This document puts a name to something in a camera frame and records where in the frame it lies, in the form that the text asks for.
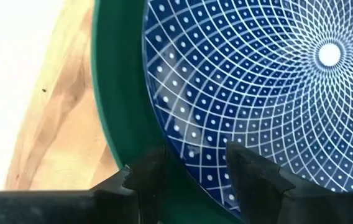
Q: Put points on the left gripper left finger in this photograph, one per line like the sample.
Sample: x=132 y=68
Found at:
x=71 y=208

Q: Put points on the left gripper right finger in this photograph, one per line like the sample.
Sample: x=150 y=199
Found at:
x=273 y=202

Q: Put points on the blue net-patterned plate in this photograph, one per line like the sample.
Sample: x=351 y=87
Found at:
x=257 y=93

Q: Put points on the green plate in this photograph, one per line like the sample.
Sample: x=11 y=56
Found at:
x=117 y=77

